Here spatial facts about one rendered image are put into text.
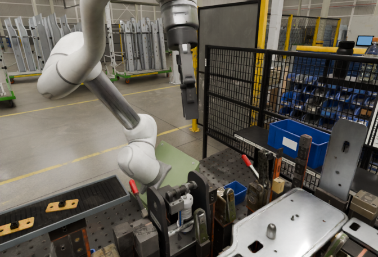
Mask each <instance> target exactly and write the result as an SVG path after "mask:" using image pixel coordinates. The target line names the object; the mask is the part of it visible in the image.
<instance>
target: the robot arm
mask: <svg viewBox="0 0 378 257"><path fill-rule="evenodd" d="M109 1H110V0H80V16H81V21H82V30H83V32H79V31H77V32H73V33H70V34H68V35H65V36H63V37H62V38H61V39H60V40H59V41H58V42H57V44H56V45H55V47H54V48H53V50H52V51H51V54H50V56H49V58H48V60H47V62H46V64H45V66H44V69H43V71H42V75H41V76H40V77H39V79H38V83H37V89H38V92H39V93H40V94H41V95H42V96H43V97H45V98H49V99H52V100H54V99H59V98H63V97H65V96H67V95H69V94H70V93H71V92H73V91H74V90H76V89H77V88H78V87H79V86H80V85H81V84H82V83H84V85H85V86H86V87H87V88H88V89H89V90H90V91H91V92H92V93H93V94H94V95H95V96H96V97H97V98H98V99H99V100H100V101H101V103H102V104H103V105H104V106H105V107H106V108H107V109H108V110H109V111H110V112H111V113H112V114H113V115H114V116H115V117H116V118H117V119H118V121H119V122H120V123H121V124H122V125H123V132H124V134H125V136H126V138H127V141H128V145H126V146H125V147H123V148H122V149H121V150H120V152H119V154H118V158H117V163H118V166H119V168H120V169H121V170H122V172H123V173H125V174H126V175H127V176H129V177H130V178H132V179H134V180H135V181H137V182H138V183H139V184H141V188H140V189H139V193H141V194H142V195H143V194H144V193H145V192H146V190H147V188H149V187H152V186H153V187H155V188H156V189H159V187H160V186H161V184H162V182H163V180H164V179H165V177H166V176H167V174H168V173H169V171H170V170H171V169H172V166H171V165H167V164H165V163H163V162H161V161H159V160H157V158H156V157H155V150H154V149H155V144H156V136H157V125H156V122H155V120H154V118H153V117H152V116H150V115H147V114H137V113H136V112H135V111H134V109H133V108H132V107H131V105H130V104H129V103H128V102H127V100H126V99H125V98H124V97H123V96H122V94H121V93H120V92H119V91H118V89H117V88H116V87H115V86H114V85H113V83H112V82H111V81H110V79H109V78H108V77H107V76H106V74H105V73H104V72H103V71H102V65H101V62H100V59H101V58H102V56H103V54H104V51H105V47H106V35H105V7H106V5H107V3H108V2H109ZM155 1H157V2H158V3H159V4H160V8H161V18H162V22H163V25H164V27H163V29H164V33H166V38H167V44H168V48H169V49H170V50H172V51H178V52H179V54H178V55H176V62H177V65H178V72H179V73H180V79H181V84H180V89H181V97H182V107H183V117H184V118H185V119H186V120H191V119H199V111H198V104H197V94H196V87H195V83H196V79H195V75H194V68H193V61H192V53H191V49H193V48H195V47H196V46H197V45H198V42H197V29H198V28H199V21H198V14H197V0H155Z"/></svg>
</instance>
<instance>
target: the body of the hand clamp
mask: <svg viewBox="0 0 378 257"><path fill-rule="evenodd" d="M257 184H259V182H258V181H257V180H256V181H254V182H252V183H250V184H249V185H248V191H247V202H246V207H247V216H248V215H250V214H252V213H253V212H255V211H257V210H258V209H260V208H262V207H263V206H265V205H266V204H267V196H268V190H267V189H264V192H260V191H259V190H258V189H257ZM258 247H259V242H258V241H255V242H254V243H253V244H251V245H250V246H248V249H249V250H250V251H251V252H252V253H256V252H257V251H258V250H259V249H258Z"/></svg>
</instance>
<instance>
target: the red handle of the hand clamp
mask: <svg viewBox="0 0 378 257"><path fill-rule="evenodd" d="M241 158H242V159H243V161H244V162H245V164H246V165H247V167H248V168H249V169H250V170H251V172H252V173H253V175H254V177H255V178H256V179H257V181H258V182H259V174H258V173H257V171H256V170H255V169H254V167H253V166H252V163H251V162H250V161H249V159H248V158H247V156H246V155H242V157H241Z"/></svg>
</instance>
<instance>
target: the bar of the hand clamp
mask: <svg viewBox="0 0 378 257"><path fill-rule="evenodd" d="M257 153H258V167H259V184H261V185H262V186H263V188H264V189H267V190H268V189H269V175H268V160H272V159H273V153H271V152H269V153H268V150H266V149H265V148H264V149H262V150H259V151H257ZM264 183H265V184H266V185H267V186H266V187H264ZM263 192H264V190H263Z"/></svg>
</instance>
